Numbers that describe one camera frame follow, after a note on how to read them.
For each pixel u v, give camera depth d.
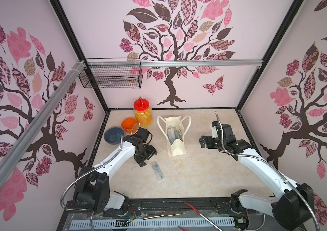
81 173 0.42
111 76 1.22
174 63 0.92
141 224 0.70
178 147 0.91
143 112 1.01
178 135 0.95
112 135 1.00
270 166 0.47
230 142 0.61
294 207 0.38
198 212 0.72
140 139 0.62
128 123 1.05
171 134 0.95
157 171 0.85
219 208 0.74
